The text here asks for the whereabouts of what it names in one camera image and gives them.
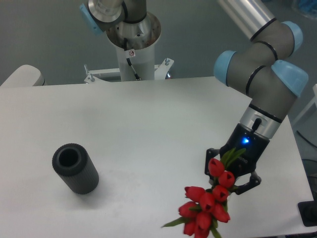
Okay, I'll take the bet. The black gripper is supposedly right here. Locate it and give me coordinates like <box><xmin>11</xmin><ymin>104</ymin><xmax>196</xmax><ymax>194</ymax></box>
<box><xmin>204</xmin><ymin>123</ymin><xmax>270</xmax><ymax>195</ymax></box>

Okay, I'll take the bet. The red tulip bouquet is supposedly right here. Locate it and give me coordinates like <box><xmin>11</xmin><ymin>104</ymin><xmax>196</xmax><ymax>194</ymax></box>
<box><xmin>163</xmin><ymin>148</ymin><xmax>246</xmax><ymax>238</ymax></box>

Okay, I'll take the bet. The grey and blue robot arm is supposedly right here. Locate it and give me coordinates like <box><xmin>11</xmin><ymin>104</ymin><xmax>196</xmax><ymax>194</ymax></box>
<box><xmin>80</xmin><ymin>0</ymin><xmax>308</xmax><ymax>195</ymax></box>

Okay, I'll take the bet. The dark grey ribbed vase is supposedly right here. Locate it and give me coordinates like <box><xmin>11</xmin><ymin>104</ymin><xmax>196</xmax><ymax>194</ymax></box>
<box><xmin>52</xmin><ymin>143</ymin><xmax>99</xmax><ymax>194</ymax></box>

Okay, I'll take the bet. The black device at table corner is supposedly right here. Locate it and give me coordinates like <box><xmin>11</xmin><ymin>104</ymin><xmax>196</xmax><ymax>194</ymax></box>
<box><xmin>298</xmin><ymin>201</ymin><xmax>317</xmax><ymax>227</ymax></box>

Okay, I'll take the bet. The white rounded chair back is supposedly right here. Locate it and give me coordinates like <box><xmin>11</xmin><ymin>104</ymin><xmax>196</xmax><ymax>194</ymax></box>
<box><xmin>0</xmin><ymin>64</ymin><xmax>47</xmax><ymax>88</ymax></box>

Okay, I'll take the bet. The black floor cable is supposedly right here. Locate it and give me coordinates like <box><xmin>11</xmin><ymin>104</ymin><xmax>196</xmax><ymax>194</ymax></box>
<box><xmin>296</xmin><ymin>131</ymin><xmax>317</xmax><ymax>146</ymax></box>

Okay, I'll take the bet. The white frame at right edge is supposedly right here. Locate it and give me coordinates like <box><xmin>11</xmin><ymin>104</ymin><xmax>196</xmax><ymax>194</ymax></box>
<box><xmin>293</xmin><ymin>84</ymin><xmax>317</xmax><ymax>126</ymax></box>

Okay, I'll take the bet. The white pedestal base frame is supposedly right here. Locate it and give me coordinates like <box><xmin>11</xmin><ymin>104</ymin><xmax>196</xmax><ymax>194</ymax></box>
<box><xmin>84</xmin><ymin>58</ymin><xmax>174</xmax><ymax>84</ymax></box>

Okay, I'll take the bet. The black pedestal cable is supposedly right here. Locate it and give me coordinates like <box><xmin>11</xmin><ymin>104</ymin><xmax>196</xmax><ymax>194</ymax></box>
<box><xmin>123</xmin><ymin>37</ymin><xmax>142</xmax><ymax>81</ymax></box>

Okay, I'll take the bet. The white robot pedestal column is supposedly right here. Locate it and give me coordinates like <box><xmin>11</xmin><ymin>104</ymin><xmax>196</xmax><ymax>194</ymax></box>
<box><xmin>106</xmin><ymin>12</ymin><xmax>161</xmax><ymax>81</ymax></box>

